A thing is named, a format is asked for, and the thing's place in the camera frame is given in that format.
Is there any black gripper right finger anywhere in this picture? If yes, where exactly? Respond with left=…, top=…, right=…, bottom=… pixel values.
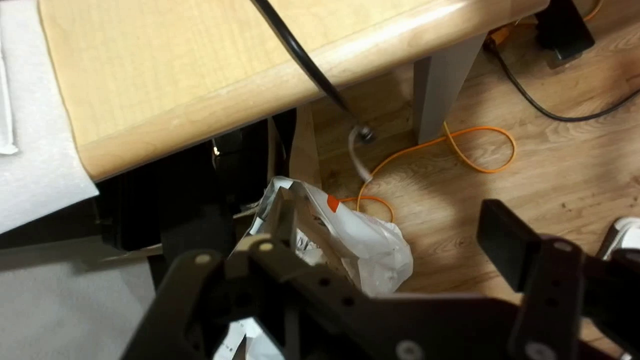
left=473, top=196, right=640, bottom=360

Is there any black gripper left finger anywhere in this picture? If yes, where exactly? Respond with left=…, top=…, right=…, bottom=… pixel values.
left=120, top=231, right=316, bottom=360

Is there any black power cable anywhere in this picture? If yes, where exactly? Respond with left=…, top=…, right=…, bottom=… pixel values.
left=249, top=0, right=376, bottom=144

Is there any white floor object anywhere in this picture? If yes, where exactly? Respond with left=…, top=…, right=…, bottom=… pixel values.
left=594, top=213, right=640, bottom=264

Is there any white plastic bag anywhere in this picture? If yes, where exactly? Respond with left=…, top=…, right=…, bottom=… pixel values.
left=211, top=173, right=415, bottom=360

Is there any grey table leg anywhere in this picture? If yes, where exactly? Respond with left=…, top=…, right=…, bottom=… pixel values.
left=412, top=32, right=489, bottom=146

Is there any black floor device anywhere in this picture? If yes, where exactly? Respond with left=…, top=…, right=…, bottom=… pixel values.
left=533, top=0, right=597, bottom=70

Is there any orange cable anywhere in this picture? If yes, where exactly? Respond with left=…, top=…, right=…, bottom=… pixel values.
left=354, top=122, right=520, bottom=223

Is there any black floor cable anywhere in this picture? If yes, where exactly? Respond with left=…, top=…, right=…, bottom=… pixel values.
left=488, top=38, right=640, bottom=124

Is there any white floor cable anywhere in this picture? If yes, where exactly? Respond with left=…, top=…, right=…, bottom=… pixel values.
left=345, top=128, right=373, bottom=184

